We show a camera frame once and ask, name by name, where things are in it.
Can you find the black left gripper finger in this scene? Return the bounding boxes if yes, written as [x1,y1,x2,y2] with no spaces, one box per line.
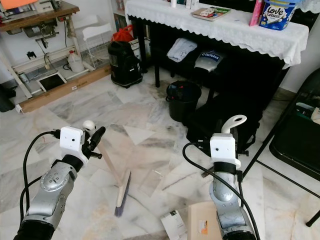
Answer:
[89,126,107,150]

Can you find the beige broom with purple bristles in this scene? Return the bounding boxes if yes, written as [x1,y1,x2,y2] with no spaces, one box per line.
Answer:
[83,120,133,217]

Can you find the long wooden plank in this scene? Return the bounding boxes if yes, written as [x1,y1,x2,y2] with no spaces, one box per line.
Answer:
[16,65,113,114]

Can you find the white framed tablet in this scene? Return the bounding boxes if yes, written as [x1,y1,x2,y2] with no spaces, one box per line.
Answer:
[37,71,68,93]

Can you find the clear plastic jug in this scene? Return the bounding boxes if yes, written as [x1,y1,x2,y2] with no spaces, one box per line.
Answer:
[67,50,85,75]

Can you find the black vacuum cleaner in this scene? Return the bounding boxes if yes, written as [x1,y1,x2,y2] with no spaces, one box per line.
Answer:
[108,41,144,90]

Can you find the black plastic bucket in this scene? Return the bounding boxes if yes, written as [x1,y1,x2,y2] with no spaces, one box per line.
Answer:
[166,80,203,124]

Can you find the black table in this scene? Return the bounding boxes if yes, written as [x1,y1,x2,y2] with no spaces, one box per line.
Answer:
[129,17,292,151]

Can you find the red plastic bag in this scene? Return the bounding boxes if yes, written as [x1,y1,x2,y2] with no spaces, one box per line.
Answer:
[112,25,135,44]

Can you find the white paper card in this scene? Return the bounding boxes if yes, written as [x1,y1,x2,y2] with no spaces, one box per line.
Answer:
[161,210,189,240]

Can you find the black fabric bag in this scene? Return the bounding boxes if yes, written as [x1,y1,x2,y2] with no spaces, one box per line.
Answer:
[186,92,261,157]

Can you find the grey folded garment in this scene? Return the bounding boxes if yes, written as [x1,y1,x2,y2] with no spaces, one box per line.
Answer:
[166,37,199,63]

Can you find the white bookshelf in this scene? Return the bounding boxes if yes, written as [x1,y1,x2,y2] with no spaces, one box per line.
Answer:
[111,0,127,31]

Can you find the wooden sewing table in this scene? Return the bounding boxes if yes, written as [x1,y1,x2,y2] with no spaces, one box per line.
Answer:
[0,2,114,102]

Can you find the white printed bag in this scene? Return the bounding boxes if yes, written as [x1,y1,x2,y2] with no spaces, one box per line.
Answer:
[194,50,226,74]

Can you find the orange cloth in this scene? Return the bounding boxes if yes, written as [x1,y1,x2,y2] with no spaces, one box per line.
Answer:
[0,0,39,11]

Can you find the white lace tablecloth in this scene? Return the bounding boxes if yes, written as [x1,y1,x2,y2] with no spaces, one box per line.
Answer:
[125,0,310,70]

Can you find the small white box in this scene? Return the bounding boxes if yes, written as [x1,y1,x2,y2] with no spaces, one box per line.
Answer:
[185,0,200,11]

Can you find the colourful book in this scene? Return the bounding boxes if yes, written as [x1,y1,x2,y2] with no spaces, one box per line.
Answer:
[191,6,233,22]

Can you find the black folding chair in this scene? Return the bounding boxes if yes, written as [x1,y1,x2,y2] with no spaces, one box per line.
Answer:
[242,67,320,228]

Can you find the pink packet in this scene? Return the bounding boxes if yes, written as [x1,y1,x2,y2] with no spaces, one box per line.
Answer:
[250,0,265,27]

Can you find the blue Love Letters tin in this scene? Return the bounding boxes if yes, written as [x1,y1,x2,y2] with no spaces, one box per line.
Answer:
[259,0,301,32]

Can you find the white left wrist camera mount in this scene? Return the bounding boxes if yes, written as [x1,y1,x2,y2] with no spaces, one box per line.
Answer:
[59,126,87,163]

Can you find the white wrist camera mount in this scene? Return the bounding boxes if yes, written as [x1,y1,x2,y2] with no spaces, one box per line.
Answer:
[59,126,87,163]
[209,132,239,169]

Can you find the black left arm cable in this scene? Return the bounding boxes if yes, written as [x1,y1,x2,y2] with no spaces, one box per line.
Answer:
[20,130,64,226]

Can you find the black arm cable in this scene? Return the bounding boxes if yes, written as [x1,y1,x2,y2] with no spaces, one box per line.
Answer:
[20,130,64,226]
[182,142,262,240]

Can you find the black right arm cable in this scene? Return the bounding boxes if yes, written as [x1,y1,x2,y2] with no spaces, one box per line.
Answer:
[182,142,262,240]

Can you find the white wire rack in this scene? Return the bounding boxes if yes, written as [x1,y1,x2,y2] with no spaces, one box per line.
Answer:
[75,15,116,69]

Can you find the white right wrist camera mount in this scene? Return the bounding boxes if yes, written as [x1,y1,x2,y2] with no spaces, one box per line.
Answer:
[209,132,239,169]

